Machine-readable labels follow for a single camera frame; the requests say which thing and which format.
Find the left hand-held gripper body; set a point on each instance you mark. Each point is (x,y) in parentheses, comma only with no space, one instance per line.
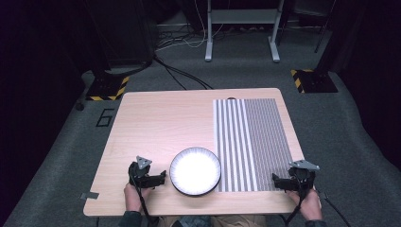
(142,176)

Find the black equipment cabinet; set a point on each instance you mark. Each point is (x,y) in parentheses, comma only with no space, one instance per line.
(126,31)

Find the person's left hand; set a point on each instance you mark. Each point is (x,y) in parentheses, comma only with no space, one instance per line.
(132,198)

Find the white plate with dark rim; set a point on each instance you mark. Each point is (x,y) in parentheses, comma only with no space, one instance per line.
(195,171)

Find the black tape floor mark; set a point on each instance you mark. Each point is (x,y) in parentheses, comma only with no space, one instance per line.
(105,118)

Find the grey white striped placemat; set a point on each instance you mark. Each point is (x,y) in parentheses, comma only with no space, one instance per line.
(255,145)

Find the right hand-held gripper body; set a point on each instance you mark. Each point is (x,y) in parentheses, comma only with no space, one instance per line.
(301,179)

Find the white metal stand frame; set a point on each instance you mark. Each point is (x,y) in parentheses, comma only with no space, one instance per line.
(209,38)

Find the black stand base hazard tape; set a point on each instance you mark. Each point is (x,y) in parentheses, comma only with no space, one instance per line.
(315,81)
(107,86)

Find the grey tape piece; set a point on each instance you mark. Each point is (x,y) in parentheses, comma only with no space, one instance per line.
(90,195)

